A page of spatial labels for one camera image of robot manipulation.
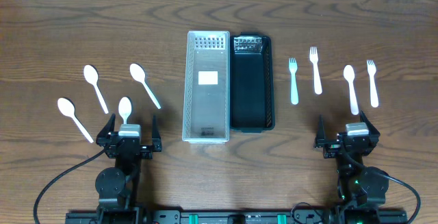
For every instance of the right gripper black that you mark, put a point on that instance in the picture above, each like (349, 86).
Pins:
(332, 148)

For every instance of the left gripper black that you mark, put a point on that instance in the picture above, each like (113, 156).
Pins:
(128, 145)

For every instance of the white spoon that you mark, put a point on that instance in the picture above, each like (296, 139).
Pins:
(67, 108)
(91, 75)
(125, 109)
(138, 73)
(349, 76)

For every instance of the white fork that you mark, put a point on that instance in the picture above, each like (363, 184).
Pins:
(313, 57)
(371, 67)

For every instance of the pale blue plastic fork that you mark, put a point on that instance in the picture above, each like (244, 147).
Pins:
(293, 67)

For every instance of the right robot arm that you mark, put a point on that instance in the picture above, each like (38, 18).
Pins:
(362, 189)

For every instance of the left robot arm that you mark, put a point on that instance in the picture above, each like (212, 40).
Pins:
(117, 186)

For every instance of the clear plastic basket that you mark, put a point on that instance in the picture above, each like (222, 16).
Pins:
(206, 109)

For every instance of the black plastic basket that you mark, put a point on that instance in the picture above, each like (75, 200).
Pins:
(252, 87)

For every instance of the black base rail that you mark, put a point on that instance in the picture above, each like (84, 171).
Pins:
(279, 217)

